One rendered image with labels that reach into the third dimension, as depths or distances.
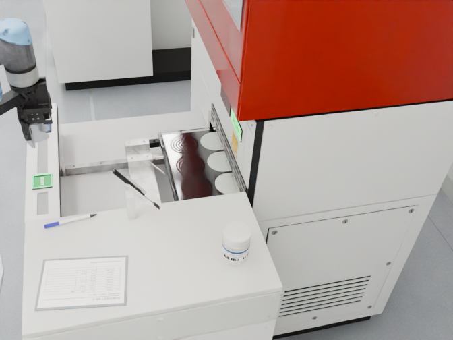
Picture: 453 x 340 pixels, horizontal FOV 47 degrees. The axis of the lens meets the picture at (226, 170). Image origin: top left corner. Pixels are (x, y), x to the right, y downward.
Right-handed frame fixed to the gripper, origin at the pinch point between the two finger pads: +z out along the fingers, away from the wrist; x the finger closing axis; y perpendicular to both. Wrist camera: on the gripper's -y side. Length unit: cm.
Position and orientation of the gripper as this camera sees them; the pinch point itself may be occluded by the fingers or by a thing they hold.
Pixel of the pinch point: (30, 144)
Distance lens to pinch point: 153.2
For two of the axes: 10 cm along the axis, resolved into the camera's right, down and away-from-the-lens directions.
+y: 9.7, -1.2, 2.2
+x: -2.5, -6.6, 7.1
